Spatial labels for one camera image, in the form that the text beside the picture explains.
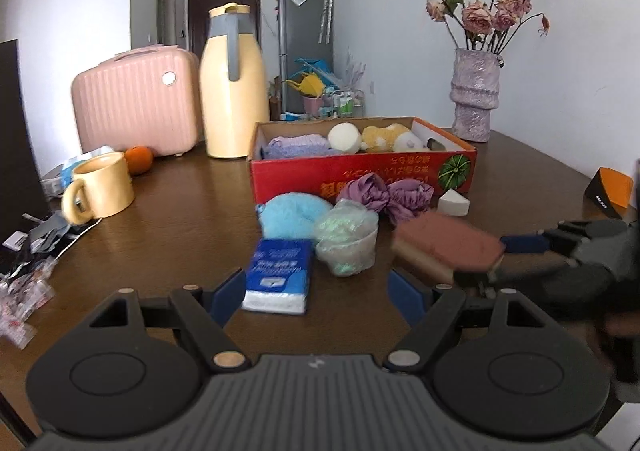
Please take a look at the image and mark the purple scrunchie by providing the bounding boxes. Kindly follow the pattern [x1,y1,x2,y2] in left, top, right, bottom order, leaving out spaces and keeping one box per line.
[336,174,391,216]
[387,179,435,227]

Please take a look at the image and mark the white wedge makeup sponge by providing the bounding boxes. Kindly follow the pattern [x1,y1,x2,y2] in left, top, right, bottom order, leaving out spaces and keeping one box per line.
[438,188,472,216]

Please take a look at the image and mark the grey interior door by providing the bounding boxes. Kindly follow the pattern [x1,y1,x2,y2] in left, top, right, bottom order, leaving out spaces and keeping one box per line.
[156,0,178,46]

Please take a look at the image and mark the light blue fluffy cloth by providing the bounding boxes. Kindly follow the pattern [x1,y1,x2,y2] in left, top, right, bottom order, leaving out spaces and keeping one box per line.
[257,192,335,242]

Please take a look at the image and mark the pile of clear plastic wrappers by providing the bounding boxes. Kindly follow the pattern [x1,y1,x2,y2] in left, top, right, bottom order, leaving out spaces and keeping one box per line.
[0,256,56,349]

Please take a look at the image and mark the blue white tissue packet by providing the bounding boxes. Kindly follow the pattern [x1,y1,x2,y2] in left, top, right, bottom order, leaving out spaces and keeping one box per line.
[241,237,315,316]

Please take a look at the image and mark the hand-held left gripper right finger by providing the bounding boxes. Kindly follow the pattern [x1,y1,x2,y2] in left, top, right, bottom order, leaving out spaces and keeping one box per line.
[384,268,548,374]

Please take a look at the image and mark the dark brown entrance door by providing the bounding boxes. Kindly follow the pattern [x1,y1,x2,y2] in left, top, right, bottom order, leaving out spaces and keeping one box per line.
[187,0,262,56]

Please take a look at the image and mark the orange fruit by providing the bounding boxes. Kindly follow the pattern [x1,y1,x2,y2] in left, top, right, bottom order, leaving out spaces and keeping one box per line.
[124,146,154,176]

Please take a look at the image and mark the yellow mug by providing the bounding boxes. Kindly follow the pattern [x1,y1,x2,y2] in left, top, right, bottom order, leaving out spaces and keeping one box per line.
[61,152,136,225]

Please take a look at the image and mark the orange black stand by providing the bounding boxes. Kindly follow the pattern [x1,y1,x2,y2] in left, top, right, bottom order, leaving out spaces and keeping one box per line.
[582,167,636,222]

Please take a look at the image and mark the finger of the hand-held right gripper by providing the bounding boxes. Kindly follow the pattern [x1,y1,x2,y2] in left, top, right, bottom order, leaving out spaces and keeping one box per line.
[500,226,591,257]
[452,258,581,293]

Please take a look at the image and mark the white round sponge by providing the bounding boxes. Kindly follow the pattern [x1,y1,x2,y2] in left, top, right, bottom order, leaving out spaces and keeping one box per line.
[327,123,362,154]

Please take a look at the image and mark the white dried branches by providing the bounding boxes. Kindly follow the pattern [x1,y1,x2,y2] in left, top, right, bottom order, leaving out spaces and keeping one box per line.
[345,48,368,92]

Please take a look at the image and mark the green bath pouf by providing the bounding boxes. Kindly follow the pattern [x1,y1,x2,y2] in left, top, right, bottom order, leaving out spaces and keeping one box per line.
[314,201,379,278]

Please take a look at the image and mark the yellow thermos jug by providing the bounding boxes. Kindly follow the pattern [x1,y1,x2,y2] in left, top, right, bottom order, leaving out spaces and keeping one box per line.
[199,2,271,160]

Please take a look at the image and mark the yellow white plush toy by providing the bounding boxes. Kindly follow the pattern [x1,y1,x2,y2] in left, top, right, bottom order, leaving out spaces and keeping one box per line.
[360,125,426,154]

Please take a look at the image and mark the black white paper packets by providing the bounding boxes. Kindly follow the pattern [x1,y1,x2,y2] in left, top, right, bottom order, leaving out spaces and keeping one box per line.
[2,211,96,262]

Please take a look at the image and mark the cart with bottles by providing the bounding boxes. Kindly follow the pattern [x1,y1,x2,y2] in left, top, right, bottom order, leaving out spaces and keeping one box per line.
[324,86,369,120]

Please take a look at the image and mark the yellow watering can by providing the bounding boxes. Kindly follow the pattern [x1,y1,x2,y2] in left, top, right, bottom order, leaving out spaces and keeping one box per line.
[286,73,326,98]

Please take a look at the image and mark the purple ceramic vase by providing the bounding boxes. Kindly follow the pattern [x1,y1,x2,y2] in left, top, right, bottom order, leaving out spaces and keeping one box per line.
[450,48,501,142]

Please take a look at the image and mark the blue plastic rack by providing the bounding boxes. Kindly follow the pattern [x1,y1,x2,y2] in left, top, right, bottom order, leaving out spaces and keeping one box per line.
[294,57,342,88]

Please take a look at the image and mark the grey refrigerator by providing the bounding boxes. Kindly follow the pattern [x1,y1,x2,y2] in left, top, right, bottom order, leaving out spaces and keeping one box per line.
[277,0,335,114]

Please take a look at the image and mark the brown layered sponge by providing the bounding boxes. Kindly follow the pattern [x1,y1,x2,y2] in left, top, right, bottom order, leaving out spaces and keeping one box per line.
[391,211,506,284]

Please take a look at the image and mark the pink suitcase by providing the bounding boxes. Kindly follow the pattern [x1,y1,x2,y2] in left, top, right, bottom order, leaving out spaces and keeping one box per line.
[71,45,201,159]

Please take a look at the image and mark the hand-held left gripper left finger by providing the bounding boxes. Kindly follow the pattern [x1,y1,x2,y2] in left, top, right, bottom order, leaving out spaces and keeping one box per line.
[90,268,251,374]

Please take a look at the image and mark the red cardboard box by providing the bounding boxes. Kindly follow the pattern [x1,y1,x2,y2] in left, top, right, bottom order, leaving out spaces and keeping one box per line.
[249,117,478,206]

